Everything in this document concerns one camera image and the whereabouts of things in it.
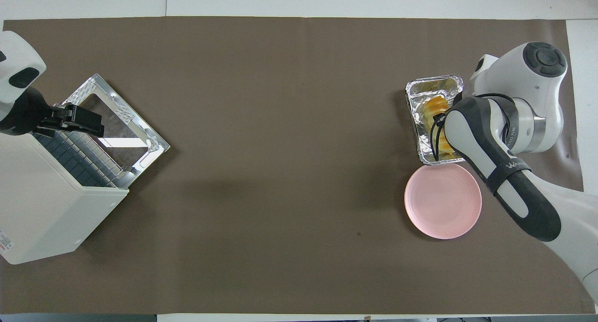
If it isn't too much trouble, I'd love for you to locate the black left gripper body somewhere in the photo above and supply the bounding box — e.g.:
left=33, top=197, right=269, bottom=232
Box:
left=0, top=87, right=50, bottom=136

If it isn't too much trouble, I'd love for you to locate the golden ridged bread loaf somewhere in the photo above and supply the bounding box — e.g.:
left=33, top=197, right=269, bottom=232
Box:
left=423, top=95, right=456, bottom=157

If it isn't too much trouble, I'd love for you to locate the aluminium foil baking tray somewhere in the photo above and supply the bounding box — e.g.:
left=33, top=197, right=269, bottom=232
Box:
left=405, top=74, right=468, bottom=166

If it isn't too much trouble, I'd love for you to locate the silver framed glass oven door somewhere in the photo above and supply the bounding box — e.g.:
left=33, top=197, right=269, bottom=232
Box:
left=61, top=73, right=171, bottom=173

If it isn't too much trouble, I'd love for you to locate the cream white toaster oven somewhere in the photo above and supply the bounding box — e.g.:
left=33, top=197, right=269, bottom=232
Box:
left=0, top=126, right=130, bottom=265

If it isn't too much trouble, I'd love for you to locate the red white oven sticker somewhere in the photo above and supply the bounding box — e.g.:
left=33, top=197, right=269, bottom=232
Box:
left=0, top=231, right=14, bottom=260

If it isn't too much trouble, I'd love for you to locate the pink round plate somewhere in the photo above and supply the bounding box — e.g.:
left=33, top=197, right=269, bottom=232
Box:
left=404, top=163, right=482, bottom=240

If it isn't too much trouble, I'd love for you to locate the brown table mat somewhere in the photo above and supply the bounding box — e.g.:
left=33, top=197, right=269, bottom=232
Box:
left=0, top=16, right=596, bottom=315

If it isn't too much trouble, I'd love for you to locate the metal wire oven rack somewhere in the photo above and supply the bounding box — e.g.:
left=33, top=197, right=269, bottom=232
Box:
left=35, top=130, right=128, bottom=188

